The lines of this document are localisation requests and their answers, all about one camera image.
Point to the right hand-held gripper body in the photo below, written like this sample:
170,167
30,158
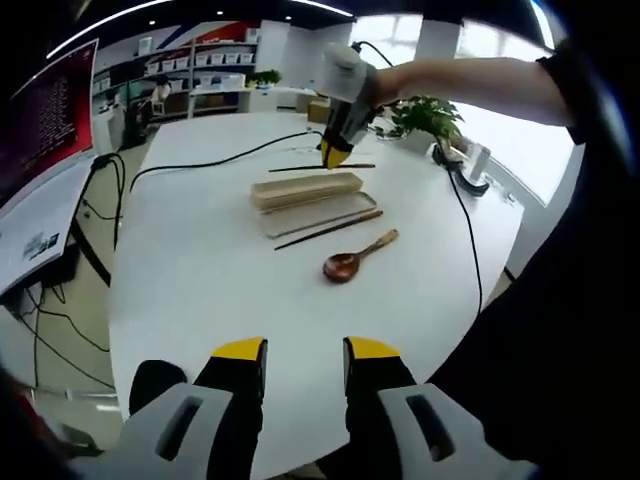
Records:
350,75

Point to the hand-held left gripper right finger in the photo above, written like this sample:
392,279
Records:
380,400

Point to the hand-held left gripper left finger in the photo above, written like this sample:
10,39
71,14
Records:
230,400

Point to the wooden chopstick utensil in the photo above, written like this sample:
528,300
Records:
369,217
360,166

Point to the beige cutlery case base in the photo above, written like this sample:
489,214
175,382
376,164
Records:
300,197

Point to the beige cutlery case lid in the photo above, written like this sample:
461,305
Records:
320,215

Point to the wooden spoon utensil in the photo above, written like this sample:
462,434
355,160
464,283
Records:
342,267

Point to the cardboard box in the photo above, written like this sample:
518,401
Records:
317,111

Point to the large potted green plant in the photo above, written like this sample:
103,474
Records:
430,117

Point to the black shoe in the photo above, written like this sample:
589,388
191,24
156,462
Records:
155,380

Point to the small potted plant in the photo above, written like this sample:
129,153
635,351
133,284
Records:
265,77

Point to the black headset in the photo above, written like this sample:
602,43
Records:
442,154

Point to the white box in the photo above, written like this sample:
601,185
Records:
480,160

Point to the shelf of white bins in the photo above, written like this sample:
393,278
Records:
220,57

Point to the person's dark clothing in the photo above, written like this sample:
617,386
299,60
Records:
550,325

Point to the white laptop red screen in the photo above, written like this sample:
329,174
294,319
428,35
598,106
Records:
45,115

